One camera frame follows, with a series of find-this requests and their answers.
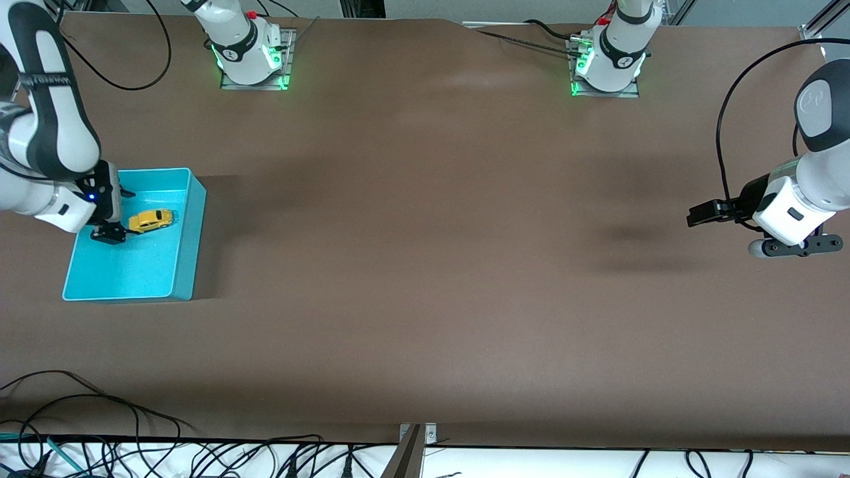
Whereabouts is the teal cable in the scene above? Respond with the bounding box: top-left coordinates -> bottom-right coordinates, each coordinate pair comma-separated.
0,432 -> 86,473

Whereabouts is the thin grey cable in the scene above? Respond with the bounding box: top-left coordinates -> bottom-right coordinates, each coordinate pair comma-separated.
286,17 -> 321,47

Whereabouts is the black base cable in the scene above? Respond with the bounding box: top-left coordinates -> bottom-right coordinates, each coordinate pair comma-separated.
525,19 -> 573,39

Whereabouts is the black corrugated conduit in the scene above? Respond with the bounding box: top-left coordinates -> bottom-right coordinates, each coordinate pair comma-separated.
497,37 -> 576,57

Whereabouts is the long black cable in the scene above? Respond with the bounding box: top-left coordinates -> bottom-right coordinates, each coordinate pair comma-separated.
0,370 -> 197,440

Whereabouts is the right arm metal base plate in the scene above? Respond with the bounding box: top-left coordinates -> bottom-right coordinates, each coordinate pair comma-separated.
220,28 -> 294,92

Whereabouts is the grey aluminium profile bar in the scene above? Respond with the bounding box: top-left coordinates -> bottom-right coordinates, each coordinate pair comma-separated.
380,425 -> 426,478

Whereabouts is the black box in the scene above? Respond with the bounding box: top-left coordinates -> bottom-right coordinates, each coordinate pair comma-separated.
340,0 -> 386,19

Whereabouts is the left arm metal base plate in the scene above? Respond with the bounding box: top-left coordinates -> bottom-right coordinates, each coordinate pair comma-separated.
566,37 -> 641,99

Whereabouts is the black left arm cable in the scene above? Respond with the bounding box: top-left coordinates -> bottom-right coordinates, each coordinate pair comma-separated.
715,39 -> 850,233

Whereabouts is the aluminium frame corner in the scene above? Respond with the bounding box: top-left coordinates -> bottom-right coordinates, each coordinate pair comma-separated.
800,0 -> 850,44

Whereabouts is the small metal edge bracket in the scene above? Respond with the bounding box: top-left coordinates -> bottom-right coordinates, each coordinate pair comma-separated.
399,423 -> 438,444

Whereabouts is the black looping right arm cable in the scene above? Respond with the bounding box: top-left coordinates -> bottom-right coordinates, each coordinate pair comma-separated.
56,0 -> 173,92

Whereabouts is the yellow beetle toy car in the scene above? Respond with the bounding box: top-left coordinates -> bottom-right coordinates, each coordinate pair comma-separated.
127,208 -> 175,234

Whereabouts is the turquoise plastic bin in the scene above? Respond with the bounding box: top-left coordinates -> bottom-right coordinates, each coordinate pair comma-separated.
62,167 -> 207,303

